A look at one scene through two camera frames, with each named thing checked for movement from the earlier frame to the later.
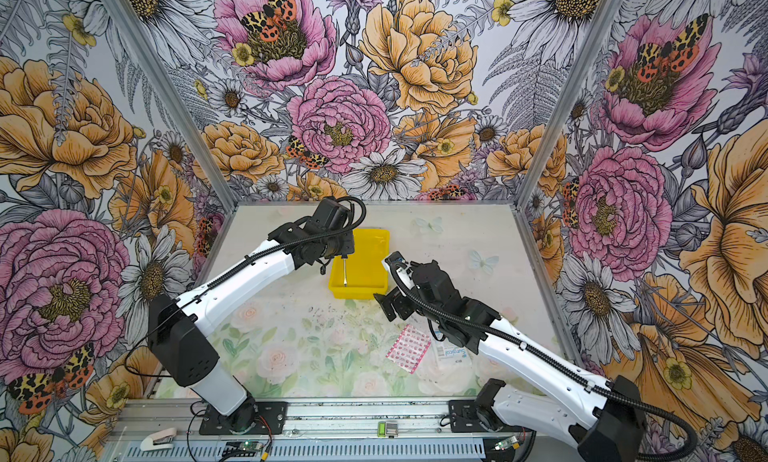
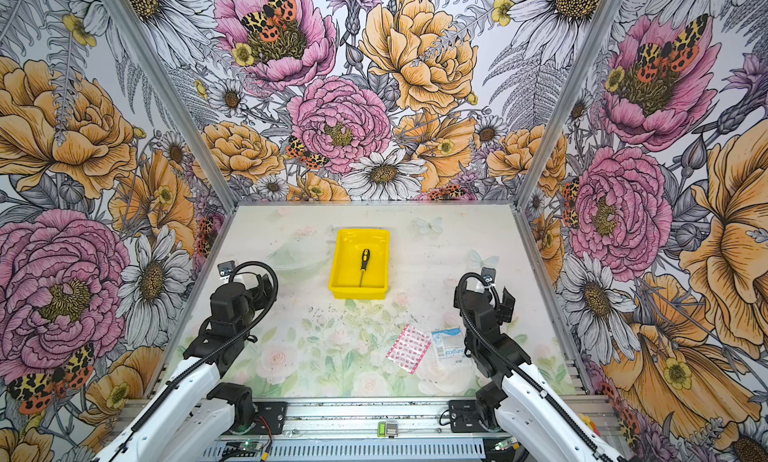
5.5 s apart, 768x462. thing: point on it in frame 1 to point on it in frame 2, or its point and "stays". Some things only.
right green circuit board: x=502 y=445 stays
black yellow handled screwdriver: x=345 y=257 to x=365 y=260
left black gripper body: x=338 y=246 to x=258 y=302
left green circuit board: x=247 y=445 stays
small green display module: x=387 y=429 stays
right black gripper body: x=407 y=305 to x=503 y=313
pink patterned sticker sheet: x=409 y=349 stays
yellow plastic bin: x=365 y=275 stays
